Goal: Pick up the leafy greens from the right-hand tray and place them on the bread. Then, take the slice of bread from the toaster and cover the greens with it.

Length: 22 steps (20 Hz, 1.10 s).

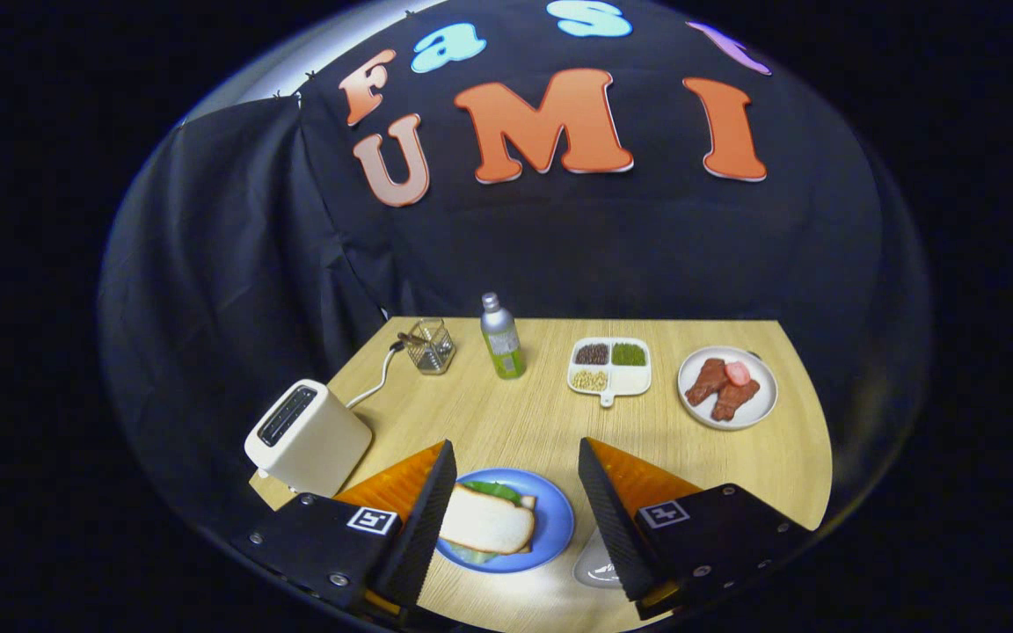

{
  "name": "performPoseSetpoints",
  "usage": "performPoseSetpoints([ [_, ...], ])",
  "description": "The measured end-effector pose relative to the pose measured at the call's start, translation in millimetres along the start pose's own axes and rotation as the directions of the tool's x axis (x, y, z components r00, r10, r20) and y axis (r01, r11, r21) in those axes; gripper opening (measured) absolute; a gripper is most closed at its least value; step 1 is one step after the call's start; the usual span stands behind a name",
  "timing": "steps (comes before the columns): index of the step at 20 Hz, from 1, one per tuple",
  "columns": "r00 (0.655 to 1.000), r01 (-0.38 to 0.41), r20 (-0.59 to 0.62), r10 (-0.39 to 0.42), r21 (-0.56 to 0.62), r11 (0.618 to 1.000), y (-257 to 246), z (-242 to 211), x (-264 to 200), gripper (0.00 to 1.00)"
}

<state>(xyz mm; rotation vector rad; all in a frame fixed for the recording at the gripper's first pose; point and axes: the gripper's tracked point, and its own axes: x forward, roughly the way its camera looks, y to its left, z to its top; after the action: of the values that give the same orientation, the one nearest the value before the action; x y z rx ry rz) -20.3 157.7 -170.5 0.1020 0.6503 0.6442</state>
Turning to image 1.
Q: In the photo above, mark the pile of yellow soybeans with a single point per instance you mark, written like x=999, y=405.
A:
x=590, y=380

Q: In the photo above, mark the pile of green beans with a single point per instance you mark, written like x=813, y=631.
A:
x=629, y=354

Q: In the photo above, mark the white divided tray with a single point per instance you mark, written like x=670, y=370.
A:
x=630, y=380

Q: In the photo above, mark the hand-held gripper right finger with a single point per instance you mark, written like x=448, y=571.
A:
x=612, y=519

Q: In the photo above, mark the white rounded square plate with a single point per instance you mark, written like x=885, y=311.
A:
x=599, y=563

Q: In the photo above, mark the cream white toaster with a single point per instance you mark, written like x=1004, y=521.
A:
x=313, y=448

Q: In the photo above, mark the blue plate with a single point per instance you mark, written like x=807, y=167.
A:
x=555, y=527

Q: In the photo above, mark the round white meat plate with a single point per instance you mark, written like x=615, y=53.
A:
x=766, y=400

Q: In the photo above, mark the silver bottle with green label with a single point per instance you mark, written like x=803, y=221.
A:
x=502, y=338

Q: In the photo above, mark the brown meat piece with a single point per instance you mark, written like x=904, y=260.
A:
x=707, y=380
x=735, y=398

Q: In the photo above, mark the pile of dark red beans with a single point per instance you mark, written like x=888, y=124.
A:
x=592, y=354

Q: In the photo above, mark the toasted bread slice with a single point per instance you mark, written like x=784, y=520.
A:
x=489, y=520

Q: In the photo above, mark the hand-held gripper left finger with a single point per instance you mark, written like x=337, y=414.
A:
x=423, y=519

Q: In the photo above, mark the pink sausage slice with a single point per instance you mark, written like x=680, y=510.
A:
x=738, y=373

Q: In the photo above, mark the green lettuce leaf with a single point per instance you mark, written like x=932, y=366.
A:
x=493, y=490

